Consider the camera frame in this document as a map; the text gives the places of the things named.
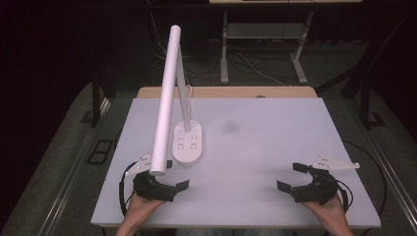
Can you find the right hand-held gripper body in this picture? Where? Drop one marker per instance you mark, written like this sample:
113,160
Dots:
319,190

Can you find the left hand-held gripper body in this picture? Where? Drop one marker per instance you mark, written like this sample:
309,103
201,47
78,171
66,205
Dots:
152,190

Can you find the white desk lamp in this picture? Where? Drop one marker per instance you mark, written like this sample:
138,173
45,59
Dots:
167,98

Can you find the person's left hand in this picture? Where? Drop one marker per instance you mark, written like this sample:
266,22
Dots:
141,208

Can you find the person's right hand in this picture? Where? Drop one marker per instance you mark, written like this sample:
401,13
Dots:
329,213

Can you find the black metal stand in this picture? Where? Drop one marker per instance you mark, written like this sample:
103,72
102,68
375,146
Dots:
366,105
95,105

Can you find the black rectangular floor frame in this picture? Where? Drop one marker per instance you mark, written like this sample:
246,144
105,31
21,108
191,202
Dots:
100,151

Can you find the aluminium floor rail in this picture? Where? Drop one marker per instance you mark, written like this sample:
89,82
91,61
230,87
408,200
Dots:
70,183
390,177

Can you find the grey metal table frame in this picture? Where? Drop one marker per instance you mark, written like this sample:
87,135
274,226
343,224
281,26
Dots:
262,31

